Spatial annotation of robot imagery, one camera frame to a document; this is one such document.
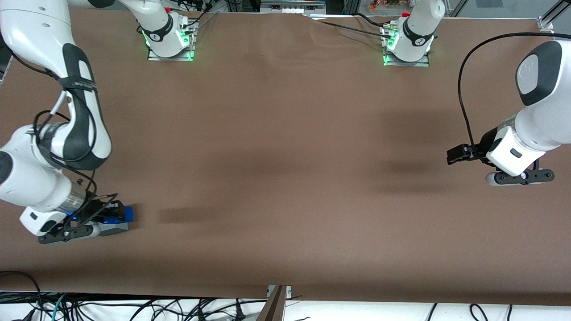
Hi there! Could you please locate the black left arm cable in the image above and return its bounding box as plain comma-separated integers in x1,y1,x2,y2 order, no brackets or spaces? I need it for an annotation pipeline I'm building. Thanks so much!
458,32,571,161

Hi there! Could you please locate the brown table cover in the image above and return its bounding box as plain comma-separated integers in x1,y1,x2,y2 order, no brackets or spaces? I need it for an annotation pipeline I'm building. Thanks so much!
0,8,571,306

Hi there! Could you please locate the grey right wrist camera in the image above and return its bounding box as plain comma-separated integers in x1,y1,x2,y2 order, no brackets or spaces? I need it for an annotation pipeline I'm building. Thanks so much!
38,224,101,245

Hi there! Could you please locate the black cable across table cover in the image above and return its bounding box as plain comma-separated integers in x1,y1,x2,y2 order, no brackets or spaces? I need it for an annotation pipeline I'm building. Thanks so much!
308,12,394,39

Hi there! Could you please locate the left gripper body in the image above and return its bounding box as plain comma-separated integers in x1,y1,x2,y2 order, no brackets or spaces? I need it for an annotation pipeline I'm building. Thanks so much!
480,126,546,177

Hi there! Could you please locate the teal floor cable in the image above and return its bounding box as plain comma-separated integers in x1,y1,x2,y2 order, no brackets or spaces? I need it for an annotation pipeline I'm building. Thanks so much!
50,293,68,321

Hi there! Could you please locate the black looped floor cable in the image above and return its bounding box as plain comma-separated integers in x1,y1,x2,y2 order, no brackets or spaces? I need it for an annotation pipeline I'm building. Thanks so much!
0,270,44,321

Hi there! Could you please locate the blue plastic part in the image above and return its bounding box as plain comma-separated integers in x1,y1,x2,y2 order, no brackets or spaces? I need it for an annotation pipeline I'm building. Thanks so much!
103,206,133,224

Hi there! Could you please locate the dark angled support beam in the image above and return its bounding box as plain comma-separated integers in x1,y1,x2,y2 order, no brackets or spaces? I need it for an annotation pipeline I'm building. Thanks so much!
255,286,286,321

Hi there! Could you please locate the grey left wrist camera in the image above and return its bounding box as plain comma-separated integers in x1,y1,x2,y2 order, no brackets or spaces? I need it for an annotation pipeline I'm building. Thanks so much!
485,169,555,186

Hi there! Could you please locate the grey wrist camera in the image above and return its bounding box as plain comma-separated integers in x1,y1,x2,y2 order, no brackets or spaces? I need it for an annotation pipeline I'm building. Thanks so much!
38,224,101,245
485,169,555,186

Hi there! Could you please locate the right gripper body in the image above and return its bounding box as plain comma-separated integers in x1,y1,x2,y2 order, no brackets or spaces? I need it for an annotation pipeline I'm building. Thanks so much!
20,200,108,237

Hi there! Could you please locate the gray square base block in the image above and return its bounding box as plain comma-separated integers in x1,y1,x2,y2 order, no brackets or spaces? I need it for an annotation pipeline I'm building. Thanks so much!
87,220,129,237

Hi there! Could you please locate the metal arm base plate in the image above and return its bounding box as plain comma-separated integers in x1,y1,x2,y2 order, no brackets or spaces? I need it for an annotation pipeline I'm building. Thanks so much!
147,41,196,62
383,53,430,67

